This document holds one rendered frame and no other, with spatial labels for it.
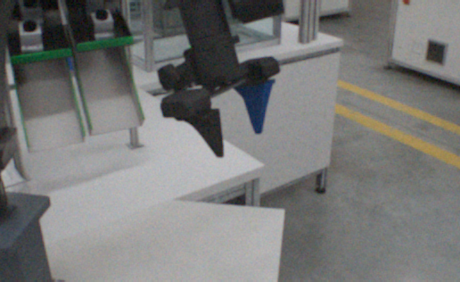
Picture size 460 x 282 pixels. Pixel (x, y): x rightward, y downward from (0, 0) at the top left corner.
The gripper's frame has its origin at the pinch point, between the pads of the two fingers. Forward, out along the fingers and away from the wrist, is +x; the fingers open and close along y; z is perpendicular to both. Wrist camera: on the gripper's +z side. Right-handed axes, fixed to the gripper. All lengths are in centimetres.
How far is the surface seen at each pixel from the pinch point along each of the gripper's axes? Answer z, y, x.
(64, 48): 55, -10, -15
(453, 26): 102, -384, 57
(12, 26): 65, -5, -24
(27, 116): 65, -1, -3
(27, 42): 54, -2, -19
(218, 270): 20.8, -6.0, 31.9
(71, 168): 73, -11, 15
